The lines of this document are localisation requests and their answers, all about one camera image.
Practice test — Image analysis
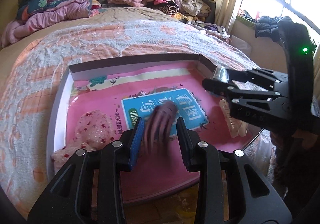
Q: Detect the pink book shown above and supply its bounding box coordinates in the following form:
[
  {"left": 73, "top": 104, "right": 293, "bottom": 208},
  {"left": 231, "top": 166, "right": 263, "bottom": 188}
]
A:
[{"left": 66, "top": 65, "right": 250, "bottom": 202}]

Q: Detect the heap of purple garments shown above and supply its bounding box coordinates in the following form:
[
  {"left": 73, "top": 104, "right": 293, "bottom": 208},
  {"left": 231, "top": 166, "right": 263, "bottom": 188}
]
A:
[{"left": 186, "top": 20, "right": 230, "bottom": 45}]

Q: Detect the beige bed sheet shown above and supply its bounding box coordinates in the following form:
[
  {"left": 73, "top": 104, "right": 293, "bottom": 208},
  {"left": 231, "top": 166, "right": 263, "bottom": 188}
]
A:
[{"left": 0, "top": 7, "right": 200, "bottom": 52}]

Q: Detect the dark floral quilt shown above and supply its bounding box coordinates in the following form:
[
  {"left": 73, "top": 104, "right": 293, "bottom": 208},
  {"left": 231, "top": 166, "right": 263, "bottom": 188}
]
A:
[{"left": 16, "top": 0, "right": 63, "bottom": 21}]

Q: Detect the orange white patterned blanket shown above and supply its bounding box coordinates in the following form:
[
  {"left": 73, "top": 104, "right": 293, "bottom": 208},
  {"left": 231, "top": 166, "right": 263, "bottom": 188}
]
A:
[{"left": 0, "top": 18, "right": 260, "bottom": 219}]

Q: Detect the green box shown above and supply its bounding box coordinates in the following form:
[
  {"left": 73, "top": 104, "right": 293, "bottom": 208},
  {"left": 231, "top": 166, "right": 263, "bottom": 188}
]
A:
[{"left": 236, "top": 9, "right": 258, "bottom": 27}]

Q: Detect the person's right hand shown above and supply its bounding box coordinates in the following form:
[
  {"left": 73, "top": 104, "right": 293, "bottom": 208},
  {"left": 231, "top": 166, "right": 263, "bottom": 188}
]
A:
[{"left": 296, "top": 125, "right": 320, "bottom": 144}]

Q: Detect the pink sheer hair bow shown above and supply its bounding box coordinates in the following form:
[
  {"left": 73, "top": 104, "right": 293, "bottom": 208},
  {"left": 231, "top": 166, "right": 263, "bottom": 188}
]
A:
[{"left": 51, "top": 109, "right": 115, "bottom": 169}]

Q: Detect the pink quilt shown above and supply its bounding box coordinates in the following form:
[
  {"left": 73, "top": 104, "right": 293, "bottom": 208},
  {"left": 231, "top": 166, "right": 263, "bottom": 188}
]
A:
[{"left": 1, "top": 0, "right": 102, "bottom": 48}]

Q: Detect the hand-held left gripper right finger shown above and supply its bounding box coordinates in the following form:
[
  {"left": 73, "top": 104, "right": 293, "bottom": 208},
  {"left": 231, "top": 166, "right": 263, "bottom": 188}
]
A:
[{"left": 176, "top": 117, "right": 293, "bottom": 224}]

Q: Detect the black puffer jacket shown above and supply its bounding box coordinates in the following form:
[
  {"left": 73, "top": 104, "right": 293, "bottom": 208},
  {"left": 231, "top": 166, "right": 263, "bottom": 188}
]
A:
[{"left": 255, "top": 15, "right": 293, "bottom": 40}]

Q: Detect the beige hair claw clip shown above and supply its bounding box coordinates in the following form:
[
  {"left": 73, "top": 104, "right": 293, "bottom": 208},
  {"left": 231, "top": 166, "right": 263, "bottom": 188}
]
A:
[{"left": 219, "top": 99, "right": 248, "bottom": 138}]

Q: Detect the white plastic bag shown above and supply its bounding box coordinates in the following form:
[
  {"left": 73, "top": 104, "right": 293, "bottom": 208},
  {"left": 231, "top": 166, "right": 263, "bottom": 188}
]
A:
[{"left": 230, "top": 35, "right": 252, "bottom": 57}]

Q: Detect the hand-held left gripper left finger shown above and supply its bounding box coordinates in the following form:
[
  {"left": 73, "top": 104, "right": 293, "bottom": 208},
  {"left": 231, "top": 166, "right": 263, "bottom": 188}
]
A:
[{"left": 27, "top": 116, "right": 145, "bottom": 224}]

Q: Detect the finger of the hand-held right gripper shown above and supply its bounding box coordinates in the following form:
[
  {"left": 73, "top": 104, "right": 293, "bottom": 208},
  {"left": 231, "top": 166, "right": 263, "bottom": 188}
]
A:
[
  {"left": 212, "top": 65, "right": 289, "bottom": 91},
  {"left": 202, "top": 79, "right": 298, "bottom": 137}
]

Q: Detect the shallow cardboard box tray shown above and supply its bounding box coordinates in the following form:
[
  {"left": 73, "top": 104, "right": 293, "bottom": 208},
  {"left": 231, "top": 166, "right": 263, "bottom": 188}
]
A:
[{"left": 49, "top": 54, "right": 263, "bottom": 206}]

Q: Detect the cream curtain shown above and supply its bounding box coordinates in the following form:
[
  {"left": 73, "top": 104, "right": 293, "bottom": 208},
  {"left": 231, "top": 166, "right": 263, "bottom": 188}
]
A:
[{"left": 214, "top": 0, "right": 250, "bottom": 47}]

